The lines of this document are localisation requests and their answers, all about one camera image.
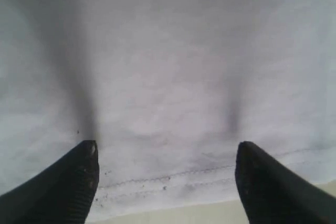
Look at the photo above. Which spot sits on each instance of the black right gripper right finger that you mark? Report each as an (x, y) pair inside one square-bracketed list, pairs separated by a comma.
[(271, 193)]

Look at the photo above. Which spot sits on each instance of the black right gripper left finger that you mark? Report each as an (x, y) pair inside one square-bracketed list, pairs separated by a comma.
[(62, 193)]

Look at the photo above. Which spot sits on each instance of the white t-shirt red Chinese patch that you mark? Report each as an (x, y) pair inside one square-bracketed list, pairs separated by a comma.
[(168, 89)]

